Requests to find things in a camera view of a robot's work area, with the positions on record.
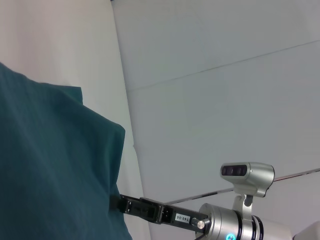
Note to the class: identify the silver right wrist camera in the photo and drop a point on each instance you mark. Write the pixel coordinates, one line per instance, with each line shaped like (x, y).
(250, 177)

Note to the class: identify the teal blue t-shirt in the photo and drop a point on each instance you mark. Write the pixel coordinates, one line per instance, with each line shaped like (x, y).
(55, 162)

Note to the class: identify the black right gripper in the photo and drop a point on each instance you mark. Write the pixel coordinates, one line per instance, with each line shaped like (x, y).
(182, 217)

